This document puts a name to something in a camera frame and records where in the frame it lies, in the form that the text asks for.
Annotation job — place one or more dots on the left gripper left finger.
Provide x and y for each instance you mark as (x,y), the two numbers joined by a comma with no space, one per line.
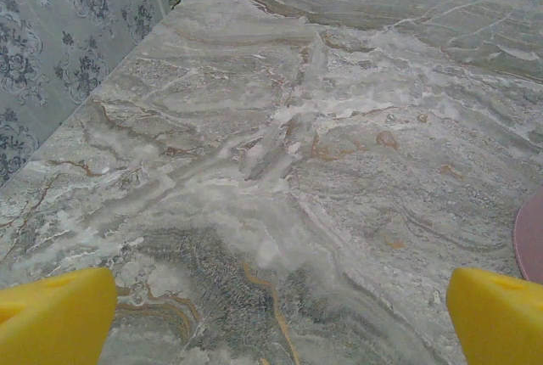
(51,322)

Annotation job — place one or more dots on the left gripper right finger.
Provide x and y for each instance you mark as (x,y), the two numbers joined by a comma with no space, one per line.
(500,327)

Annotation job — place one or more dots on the pink cup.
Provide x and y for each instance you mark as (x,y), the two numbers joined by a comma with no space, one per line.
(532,237)

